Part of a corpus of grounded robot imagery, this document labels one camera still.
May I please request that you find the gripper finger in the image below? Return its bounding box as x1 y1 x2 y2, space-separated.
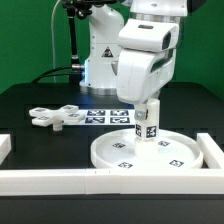
134 103 148 121

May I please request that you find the white cable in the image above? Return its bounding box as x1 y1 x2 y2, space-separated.
50 0 63 84

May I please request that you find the white round table top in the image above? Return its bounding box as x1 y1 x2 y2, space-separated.
91 129 203 171

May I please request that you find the black cable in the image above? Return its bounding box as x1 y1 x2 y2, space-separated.
31 64 85 84

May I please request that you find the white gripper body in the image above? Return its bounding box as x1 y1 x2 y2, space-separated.
117 19 179 104

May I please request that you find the white cross-shaped table base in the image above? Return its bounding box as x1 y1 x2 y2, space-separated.
29 105 85 131

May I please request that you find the white marker sheet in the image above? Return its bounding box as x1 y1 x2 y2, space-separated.
63 108 137 127

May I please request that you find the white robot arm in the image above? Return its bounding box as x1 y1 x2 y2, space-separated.
80 0 205 122

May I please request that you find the black camera stand pole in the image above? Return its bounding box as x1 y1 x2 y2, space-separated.
62 0 117 85

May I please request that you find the white U-shaped fence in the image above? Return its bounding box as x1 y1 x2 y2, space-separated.
0 133 224 196

